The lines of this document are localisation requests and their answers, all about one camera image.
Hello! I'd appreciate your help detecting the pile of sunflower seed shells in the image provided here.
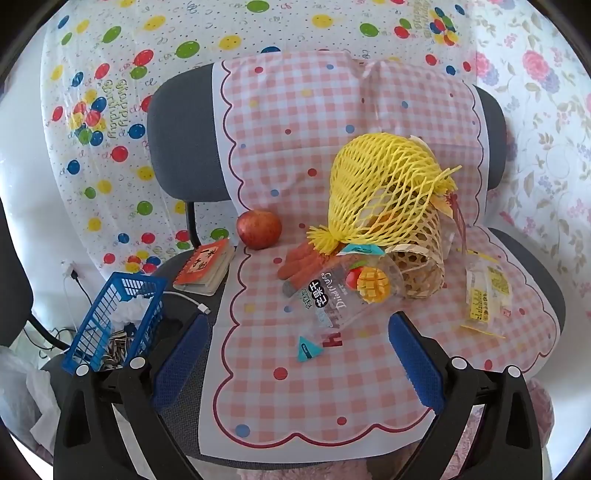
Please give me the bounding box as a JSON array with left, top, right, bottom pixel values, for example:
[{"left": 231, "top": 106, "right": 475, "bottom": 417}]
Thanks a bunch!
[{"left": 99, "top": 323, "right": 139, "bottom": 371}]

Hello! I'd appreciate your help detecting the black cable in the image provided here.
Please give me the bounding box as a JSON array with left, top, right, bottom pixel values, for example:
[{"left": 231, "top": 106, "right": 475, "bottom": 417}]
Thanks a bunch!
[{"left": 28, "top": 277, "right": 102, "bottom": 354}]

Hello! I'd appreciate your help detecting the balloon printed plastic sheet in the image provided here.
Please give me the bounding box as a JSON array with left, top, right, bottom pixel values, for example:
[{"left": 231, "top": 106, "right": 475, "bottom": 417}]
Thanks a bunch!
[{"left": 39, "top": 0, "right": 476, "bottom": 278}]

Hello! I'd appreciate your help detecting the clear packet yellow label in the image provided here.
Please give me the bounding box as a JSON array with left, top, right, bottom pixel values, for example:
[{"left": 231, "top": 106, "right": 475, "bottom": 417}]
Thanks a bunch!
[{"left": 461, "top": 251, "right": 513, "bottom": 340}]

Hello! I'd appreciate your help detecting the small teal triangular wrapper piece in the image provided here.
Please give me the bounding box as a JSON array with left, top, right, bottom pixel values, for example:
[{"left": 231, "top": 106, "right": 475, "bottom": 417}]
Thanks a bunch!
[{"left": 298, "top": 336, "right": 325, "bottom": 361}]

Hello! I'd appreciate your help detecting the crumpled white tissue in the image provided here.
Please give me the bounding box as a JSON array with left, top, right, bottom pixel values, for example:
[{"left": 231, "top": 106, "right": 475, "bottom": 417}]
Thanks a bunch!
[{"left": 111, "top": 298, "right": 153, "bottom": 329}]

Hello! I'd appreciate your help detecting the woven bamboo basket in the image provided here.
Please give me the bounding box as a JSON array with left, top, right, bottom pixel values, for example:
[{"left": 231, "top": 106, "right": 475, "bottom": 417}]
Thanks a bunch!
[{"left": 383, "top": 203, "right": 446, "bottom": 301}]

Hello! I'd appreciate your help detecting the pink checked cloth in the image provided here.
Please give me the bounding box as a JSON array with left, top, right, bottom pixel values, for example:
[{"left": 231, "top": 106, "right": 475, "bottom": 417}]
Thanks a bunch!
[{"left": 198, "top": 51, "right": 562, "bottom": 460}]

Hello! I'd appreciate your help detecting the red apple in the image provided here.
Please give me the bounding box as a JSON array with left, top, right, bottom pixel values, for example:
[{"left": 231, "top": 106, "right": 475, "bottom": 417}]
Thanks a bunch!
[{"left": 236, "top": 210, "right": 283, "bottom": 250}]

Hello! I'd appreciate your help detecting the floral printed sheet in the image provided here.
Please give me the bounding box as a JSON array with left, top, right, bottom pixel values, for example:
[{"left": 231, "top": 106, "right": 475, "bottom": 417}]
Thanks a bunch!
[{"left": 462, "top": 0, "right": 591, "bottom": 324}]

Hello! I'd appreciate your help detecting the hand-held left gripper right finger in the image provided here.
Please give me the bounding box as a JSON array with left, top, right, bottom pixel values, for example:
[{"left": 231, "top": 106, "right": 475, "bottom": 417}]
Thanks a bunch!
[{"left": 388, "top": 311, "right": 553, "bottom": 480}]

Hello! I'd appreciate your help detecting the white charging cable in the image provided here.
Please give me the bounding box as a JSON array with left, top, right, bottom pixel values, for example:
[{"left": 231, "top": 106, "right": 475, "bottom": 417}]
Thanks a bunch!
[{"left": 164, "top": 290, "right": 212, "bottom": 315}]

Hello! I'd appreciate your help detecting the grey office chair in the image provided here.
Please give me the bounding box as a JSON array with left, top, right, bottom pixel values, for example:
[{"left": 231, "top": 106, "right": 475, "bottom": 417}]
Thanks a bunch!
[{"left": 147, "top": 60, "right": 567, "bottom": 472}]

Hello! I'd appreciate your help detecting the white plastic bag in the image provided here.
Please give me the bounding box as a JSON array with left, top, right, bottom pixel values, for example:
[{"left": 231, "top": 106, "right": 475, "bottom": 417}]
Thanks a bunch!
[{"left": 0, "top": 346, "right": 62, "bottom": 457}]

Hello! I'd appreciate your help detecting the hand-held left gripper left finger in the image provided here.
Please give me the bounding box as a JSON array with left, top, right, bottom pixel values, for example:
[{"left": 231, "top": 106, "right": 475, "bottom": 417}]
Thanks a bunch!
[{"left": 53, "top": 313, "right": 211, "bottom": 480}]

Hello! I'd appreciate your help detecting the yellow foam fruit net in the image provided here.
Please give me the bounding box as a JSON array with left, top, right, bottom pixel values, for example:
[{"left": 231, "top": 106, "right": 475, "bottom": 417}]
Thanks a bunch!
[{"left": 307, "top": 132, "right": 462, "bottom": 254}]

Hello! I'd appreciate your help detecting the clear dried fruit packet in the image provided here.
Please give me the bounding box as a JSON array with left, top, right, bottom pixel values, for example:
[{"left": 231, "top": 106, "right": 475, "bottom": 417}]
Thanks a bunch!
[{"left": 295, "top": 254, "right": 404, "bottom": 349}]

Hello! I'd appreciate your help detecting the small orange cover book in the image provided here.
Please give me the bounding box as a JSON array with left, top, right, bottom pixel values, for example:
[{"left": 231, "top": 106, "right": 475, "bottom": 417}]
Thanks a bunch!
[{"left": 174, "top": 239, "right": 235, "bottom": 296}]

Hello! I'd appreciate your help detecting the blue plastic basket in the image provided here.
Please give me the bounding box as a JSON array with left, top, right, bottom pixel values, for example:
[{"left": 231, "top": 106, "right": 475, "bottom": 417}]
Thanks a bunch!
[{"left": 62, "top": 272, "right": 168, "bottom": 374}]

